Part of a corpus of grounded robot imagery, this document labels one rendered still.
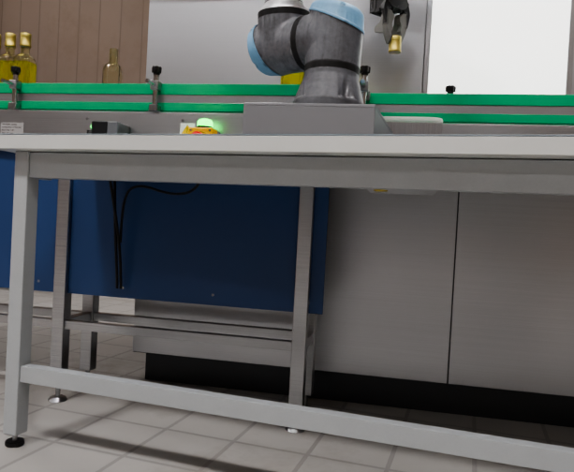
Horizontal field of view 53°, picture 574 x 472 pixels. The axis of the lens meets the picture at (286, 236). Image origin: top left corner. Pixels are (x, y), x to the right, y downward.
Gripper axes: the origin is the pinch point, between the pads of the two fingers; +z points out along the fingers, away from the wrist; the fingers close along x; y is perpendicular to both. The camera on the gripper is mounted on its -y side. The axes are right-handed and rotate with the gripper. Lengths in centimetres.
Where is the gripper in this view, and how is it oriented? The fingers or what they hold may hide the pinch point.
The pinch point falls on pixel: (394, 39)
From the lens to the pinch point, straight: 172.8
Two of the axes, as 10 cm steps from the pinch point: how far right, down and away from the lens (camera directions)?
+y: -5.6, -0.4, 8.3
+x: -8.3, -0.2, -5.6
